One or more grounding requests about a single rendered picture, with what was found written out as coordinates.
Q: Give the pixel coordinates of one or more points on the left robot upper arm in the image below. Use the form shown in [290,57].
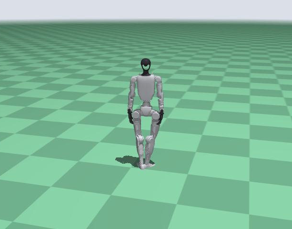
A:
[132,86]

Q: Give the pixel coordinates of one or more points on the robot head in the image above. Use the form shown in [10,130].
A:
[145,62]

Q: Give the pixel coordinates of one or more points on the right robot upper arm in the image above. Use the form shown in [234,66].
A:
[159,85]

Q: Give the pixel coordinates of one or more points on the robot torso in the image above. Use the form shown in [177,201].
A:
[146,90]

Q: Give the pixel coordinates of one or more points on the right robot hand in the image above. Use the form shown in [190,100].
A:
[161,116]

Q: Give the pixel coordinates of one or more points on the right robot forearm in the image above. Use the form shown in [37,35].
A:
[161,104]

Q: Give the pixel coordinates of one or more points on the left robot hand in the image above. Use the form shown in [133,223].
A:
[130,116]

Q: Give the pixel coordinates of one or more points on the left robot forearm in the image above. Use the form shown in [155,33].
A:
[130,102]

